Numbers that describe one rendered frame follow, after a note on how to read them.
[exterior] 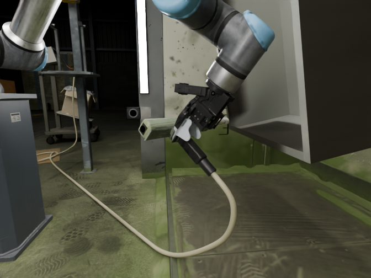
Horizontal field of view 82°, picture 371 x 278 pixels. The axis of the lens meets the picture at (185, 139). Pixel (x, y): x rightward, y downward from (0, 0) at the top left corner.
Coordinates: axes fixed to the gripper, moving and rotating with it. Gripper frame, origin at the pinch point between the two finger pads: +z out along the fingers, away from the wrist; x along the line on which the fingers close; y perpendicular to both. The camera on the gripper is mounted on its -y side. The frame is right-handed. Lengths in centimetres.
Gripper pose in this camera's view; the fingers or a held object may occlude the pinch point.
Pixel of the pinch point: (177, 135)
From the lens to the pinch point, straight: 66.5
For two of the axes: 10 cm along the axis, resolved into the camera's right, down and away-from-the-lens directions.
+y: 6.2, 6.9, -3.8
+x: 6.0, -1.1, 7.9
